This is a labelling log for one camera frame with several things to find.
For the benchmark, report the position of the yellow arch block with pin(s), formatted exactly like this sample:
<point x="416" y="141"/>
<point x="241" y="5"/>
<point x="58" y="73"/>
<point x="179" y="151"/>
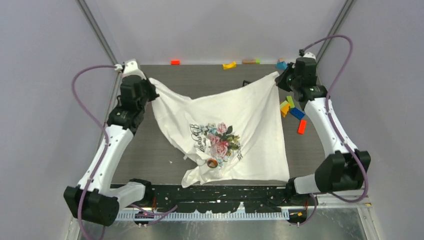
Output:
<point x="228" y="66"/>

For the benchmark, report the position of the red orange flat block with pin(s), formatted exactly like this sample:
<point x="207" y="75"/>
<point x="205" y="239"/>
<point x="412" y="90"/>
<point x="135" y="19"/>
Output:
<point x="302" y="127"/>

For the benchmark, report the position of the yellow orange block cluster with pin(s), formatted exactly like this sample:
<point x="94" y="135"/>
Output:
<point x="284" y="108"/>

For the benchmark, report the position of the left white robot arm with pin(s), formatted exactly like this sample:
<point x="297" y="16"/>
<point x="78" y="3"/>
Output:
<point x="93" y="199"/>

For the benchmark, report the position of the blue studded brick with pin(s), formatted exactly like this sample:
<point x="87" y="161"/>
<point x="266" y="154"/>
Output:
<point x="298" y="114"/>

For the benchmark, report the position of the round orange blue brooch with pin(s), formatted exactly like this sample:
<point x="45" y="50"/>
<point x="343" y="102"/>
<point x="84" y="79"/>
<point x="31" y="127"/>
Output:
<point x="212" y="163"/>

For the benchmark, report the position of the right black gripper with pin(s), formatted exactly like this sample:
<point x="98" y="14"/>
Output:
<point x="280" y="81"/>

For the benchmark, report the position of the light blue roof block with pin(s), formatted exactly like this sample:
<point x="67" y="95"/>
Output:
<point x="281" y="64"/>

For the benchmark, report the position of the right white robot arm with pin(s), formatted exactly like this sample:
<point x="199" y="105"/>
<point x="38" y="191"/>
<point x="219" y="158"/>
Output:
<point x="345" y="166"/>

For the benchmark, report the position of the lime green flat block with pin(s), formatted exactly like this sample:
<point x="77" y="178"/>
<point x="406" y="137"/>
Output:
<point x="290" y="101"/>

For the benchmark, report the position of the small red block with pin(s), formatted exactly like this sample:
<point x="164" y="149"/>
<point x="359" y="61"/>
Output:
<point x="175" y="62"/>

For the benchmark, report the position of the white floral t-shirt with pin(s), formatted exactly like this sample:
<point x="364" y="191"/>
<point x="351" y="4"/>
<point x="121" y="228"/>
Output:
<point x="241" y="129"/>

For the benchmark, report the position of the tan and green block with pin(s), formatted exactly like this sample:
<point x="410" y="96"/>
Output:
<point x="251" y="61"/>

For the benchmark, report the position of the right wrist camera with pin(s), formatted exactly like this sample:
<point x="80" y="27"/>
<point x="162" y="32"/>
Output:
<point x="306" y="54"/>

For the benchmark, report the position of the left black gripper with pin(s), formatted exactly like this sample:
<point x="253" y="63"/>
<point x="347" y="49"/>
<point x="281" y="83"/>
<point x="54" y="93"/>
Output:
<point x="153" y="95"/>

